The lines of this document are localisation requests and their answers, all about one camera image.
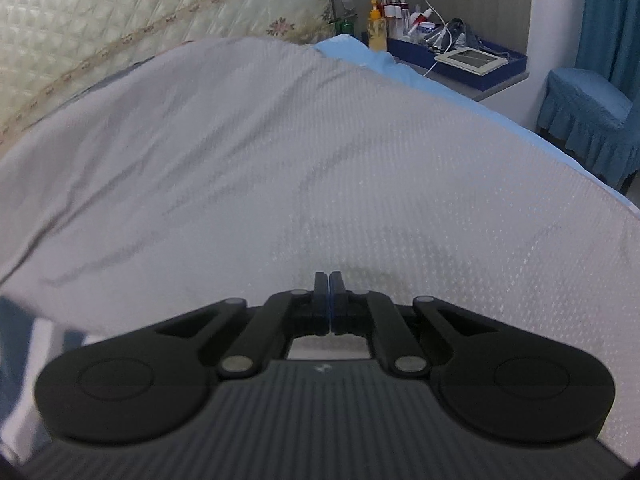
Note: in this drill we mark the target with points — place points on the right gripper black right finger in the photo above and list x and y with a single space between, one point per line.
503 383

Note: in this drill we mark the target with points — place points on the grey bedside shelf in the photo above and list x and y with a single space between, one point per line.
479 88

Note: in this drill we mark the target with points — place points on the orange lotion bottle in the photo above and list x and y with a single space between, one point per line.
377 37

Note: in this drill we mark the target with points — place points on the cream quilted headboard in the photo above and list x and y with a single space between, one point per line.
52 50

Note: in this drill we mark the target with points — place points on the blue covered chair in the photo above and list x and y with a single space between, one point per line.
595 121

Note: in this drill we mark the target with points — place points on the blue curtain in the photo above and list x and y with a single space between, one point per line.
609 43

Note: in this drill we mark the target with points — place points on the grey bed cover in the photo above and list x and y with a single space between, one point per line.
241 167

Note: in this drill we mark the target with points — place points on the light blue bed sheet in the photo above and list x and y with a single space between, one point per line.
450 90

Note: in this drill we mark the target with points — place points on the green glass bottle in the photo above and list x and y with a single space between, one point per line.
345 24

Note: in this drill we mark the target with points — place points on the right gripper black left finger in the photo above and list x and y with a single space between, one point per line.
141 385

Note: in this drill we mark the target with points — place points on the blue storage tray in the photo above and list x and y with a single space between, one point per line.
419 55

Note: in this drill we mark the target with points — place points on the white tablet device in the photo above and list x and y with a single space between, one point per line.
472 60

